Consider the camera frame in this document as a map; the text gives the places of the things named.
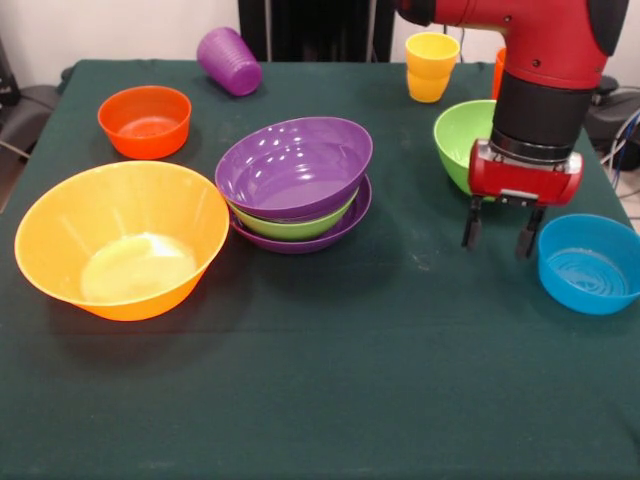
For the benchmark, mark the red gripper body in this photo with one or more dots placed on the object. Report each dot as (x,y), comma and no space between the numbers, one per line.
(520,182)

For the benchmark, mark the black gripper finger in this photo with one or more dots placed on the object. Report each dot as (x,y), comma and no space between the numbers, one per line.
(471,232)
(527,242)

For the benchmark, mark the small blue bowl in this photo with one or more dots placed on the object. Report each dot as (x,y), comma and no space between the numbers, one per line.
(585,290)

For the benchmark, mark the green bowl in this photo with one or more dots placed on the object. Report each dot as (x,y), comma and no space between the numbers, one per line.
(457,135)
(300,229)

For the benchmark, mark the purple bowl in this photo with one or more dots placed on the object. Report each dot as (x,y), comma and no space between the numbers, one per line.
(295,190)
(300,246)

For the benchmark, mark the purple cup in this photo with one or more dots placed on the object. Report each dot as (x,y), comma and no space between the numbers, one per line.
(230,62)

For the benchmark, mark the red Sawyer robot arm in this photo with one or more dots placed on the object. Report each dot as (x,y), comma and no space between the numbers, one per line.
(550,50)

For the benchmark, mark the red orange cup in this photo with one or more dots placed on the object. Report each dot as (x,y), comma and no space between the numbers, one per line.
(498,75)

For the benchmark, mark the yellow cup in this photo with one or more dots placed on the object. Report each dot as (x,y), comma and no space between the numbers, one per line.
(427,92)
(432,55)

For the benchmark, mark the dark green tablecloth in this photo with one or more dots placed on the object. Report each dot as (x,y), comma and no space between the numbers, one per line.
(310,400)

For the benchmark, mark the small red bowl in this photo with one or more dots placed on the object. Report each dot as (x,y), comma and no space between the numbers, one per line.
(145,135)

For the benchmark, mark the large orange bowl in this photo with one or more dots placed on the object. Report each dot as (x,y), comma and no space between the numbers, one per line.
(65,225)

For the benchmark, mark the black device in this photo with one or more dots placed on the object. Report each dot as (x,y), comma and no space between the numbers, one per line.
(7,75)

